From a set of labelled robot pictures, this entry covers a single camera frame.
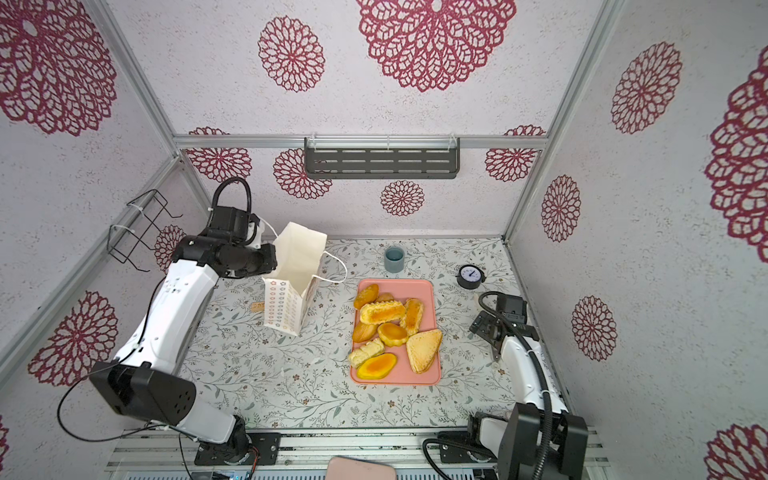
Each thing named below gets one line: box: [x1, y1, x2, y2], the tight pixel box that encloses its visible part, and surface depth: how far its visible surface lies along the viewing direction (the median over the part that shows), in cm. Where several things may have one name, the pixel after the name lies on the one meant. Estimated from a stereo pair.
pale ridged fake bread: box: [348, 338, 385, 368], surface depth 87 cm
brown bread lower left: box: [352, 320, 383, 342], surface depth 92 cm
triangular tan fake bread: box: [406, 329, 442, 374], surface depth 89 cm
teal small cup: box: [384, 246, 405, 273], surface depth 112 cm
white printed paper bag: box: [262, 222, 327, 337], surface depth 85 cm
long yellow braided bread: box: [359, 300, 406, 325], surface depth 91 cm
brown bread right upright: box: [400, 297, 424, 336], surface depth 95 cm
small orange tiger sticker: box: [250, 301, 265, 313], surface depth 102 cm
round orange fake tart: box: [378, 322, 408, 347], surface depth 89 cm
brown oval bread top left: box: [353, 284, 379, 310], surface depth 101 cm
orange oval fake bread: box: [356, 353, 397, 380], surface depth 86 cm
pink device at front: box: [325, 456, 397, 480], surface depth 71 cm
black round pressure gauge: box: [455, 264, 487, 290], surface depth 108 cm
